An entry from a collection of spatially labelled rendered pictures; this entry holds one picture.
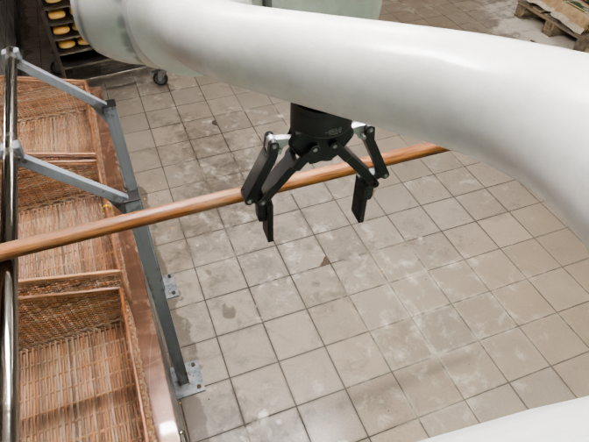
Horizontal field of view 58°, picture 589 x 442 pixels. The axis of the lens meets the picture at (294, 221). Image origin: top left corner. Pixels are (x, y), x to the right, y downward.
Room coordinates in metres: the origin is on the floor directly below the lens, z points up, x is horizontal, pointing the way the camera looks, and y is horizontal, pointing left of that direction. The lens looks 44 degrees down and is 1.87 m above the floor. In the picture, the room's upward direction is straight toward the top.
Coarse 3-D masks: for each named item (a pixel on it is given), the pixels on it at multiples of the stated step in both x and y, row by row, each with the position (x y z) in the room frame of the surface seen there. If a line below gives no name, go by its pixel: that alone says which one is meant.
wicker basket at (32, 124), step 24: (24, 96) 1.93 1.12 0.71; (48, 96) 1.96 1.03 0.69; (72, 96) 1.99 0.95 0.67; (0, 120) 1.89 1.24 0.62; (24, 120) 1.92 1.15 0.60; (48, 120) 1.94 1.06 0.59; (72, 120) 1.94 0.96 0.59; (96, 120) 1.93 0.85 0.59; (24, 144) 1.76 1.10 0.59; (48, 144) 1.76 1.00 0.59; (96, 144) 1.62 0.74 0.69
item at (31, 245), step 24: (432, 144) 0.92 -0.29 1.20; (336, 168) 0.83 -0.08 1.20; (216, 192) 0.76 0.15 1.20; (240, 192) 0.76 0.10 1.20; (120, 216) 0.69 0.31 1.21; (144, 216) 0.69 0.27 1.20; (168, 216) 0.70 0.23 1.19; (24, 240) 0.63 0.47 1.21; (48, 240) 0.63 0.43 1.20; (72, 240) 0.64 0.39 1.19
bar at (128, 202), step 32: (32, 160) 0.96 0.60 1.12; (128, 160) 1.47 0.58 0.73; (96, 192) 1.00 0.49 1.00; (128, 192) 1.05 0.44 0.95; (0, 224) 0.71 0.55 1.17; (0, 288) 0.55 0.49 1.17; (160, 288) 1.02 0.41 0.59; (0, 320) 0.49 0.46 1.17; (160, 320) 1.01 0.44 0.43; (0, 352) 0.43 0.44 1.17; (0, 384) 0.38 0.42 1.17; (192, 384) 1.01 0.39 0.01; (0, 416) 0.33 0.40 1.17
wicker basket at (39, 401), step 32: (32, 320) 0.82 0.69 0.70; (64, 320) 0.85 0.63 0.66; (96, 320) 0.87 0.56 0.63; (128, 320) 0.81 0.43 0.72; (32, 352) 0.79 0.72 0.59; (64, 352) 0.79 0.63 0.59; (96, 352) 0.79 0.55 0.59; (128, 352) 0.79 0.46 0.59; (32, 384) 0.70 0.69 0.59; (64, 384) 0.70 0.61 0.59; (96, 384) 0.70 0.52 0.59; (128, 384) 0.70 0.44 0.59; (32, 416) 0.61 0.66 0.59; (64, 416) 0.61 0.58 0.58; (96, 416) 0.61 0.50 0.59; (128, 416) 0.61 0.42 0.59
